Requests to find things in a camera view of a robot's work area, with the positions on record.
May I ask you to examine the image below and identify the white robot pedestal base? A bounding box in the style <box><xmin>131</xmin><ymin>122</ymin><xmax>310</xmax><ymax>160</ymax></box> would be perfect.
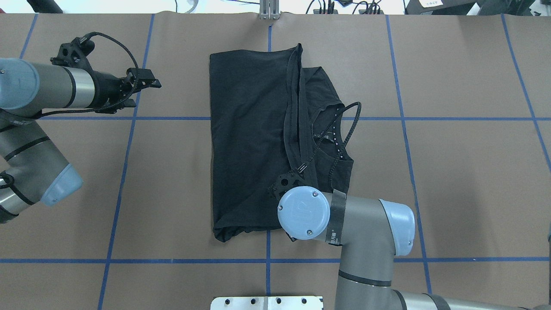
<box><xmin>210</xmin><ymin>295</ymin><xmax>324</xmax><ymax>310</ymax></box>

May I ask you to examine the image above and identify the black graphic t-shirt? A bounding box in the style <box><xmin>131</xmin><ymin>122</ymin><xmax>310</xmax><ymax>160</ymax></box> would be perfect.
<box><xmin>209</xmin><ymin>44</ymin><xmax>354</xmax><ymax>242</ymax></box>

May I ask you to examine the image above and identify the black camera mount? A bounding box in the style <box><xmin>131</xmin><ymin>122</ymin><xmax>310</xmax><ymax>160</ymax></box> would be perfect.
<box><xmin>268</xmin><ymin>170</ymin><xmax>306</xmax><ymax>200</ymax></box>
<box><xmin>50</xmin><ymin>37</ymin><xmax>95</xmax><ymax>71</ymax></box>

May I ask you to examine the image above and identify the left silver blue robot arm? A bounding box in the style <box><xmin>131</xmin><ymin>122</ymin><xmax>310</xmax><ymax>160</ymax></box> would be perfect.
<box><xmin>0</xmin><ymin>56</ymin><xmax>161</xmax><ymax>224</ymax></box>

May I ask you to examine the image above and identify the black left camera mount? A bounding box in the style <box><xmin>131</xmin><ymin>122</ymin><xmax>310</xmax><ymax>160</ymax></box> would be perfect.
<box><xmin>50</xmin><ymin>37</ymin><xmax>95</xmax><ymax>71</ymax></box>

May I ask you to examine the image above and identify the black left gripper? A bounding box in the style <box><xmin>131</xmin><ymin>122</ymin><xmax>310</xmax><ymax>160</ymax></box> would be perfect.
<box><xmin>93</xmin><ymin>68</ymin><xmax>162</xmax><ymax>114</ymax></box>

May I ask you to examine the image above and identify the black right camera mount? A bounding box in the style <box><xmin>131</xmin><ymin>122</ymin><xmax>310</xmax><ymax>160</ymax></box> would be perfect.
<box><xmin>268</xmin><ymin>170</ymin><xmax>306</xmax><ymax>200</ymax></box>

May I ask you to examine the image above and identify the aluminium frame post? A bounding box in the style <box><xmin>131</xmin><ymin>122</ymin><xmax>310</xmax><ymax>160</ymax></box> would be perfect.
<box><xmin>259</xmin><ymin>0</ymin><xmax>281</xmax><ymax>20</ymax></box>

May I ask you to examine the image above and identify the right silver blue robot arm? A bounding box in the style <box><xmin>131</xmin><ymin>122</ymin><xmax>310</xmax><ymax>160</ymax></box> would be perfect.
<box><xmin>276</xmin><ymin>186</ymin><xmax>508</xmax><ymax>310</ymax></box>

